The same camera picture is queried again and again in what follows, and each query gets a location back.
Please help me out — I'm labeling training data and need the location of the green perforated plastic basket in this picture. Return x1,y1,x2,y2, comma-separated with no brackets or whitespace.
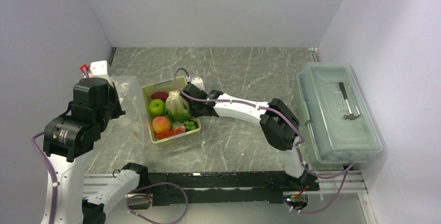
141,79,202,145

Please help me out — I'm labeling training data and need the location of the clear polka dot zip bag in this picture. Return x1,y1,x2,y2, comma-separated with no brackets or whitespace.
111,75,146,147

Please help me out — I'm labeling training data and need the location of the green apple toy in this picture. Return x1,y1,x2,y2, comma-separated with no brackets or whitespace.
148,99,166,118

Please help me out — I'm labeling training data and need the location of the orange peach toy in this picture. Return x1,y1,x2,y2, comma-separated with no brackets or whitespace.
152,116,172,134

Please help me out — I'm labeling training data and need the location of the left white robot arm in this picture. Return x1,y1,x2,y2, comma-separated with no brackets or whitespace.
38,77,150,223

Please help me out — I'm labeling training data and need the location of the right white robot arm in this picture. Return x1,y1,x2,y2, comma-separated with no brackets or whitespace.
179,83,307,190

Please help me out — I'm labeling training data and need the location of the green grapes toy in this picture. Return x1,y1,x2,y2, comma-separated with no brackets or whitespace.
184,120,198,131

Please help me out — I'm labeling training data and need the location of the green cabbage toy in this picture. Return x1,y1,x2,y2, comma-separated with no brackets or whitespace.
165,90,191,123

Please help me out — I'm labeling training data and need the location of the dark red sweet potato toy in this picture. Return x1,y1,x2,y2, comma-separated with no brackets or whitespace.
150,91,168,102

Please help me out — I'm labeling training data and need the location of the clear plastic storage box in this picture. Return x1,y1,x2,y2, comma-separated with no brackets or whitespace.
296,62,383,166

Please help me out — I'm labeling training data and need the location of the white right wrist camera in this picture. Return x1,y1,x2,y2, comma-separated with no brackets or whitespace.
190,77,205,91

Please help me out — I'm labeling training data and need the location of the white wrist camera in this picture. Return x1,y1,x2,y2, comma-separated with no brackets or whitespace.
190,77,205,91
79,60,109,78

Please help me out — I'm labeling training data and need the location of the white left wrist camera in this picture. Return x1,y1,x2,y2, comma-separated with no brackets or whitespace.
79,60,109,78

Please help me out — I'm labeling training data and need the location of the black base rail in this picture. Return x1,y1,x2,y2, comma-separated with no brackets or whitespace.
132,171,319,206

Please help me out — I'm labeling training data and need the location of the black handled hammer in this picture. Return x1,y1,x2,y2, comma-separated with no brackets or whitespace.
338,82,360,121

